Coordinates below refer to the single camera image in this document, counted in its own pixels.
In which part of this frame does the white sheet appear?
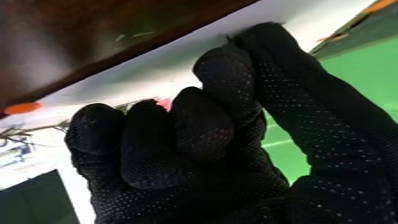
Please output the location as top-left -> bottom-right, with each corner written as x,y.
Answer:
0,0 -> 381,193

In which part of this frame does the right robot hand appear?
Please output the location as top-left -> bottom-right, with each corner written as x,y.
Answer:
61,21 -> 398,224

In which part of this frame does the dark mat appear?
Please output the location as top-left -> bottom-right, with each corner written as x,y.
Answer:
307,0 -> 398,62

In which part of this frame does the pink flower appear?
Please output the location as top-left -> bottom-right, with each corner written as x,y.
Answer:
0,96 -> 175,148

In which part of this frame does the blue flower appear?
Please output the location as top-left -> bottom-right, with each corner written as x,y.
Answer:
0,145 -> 33,168

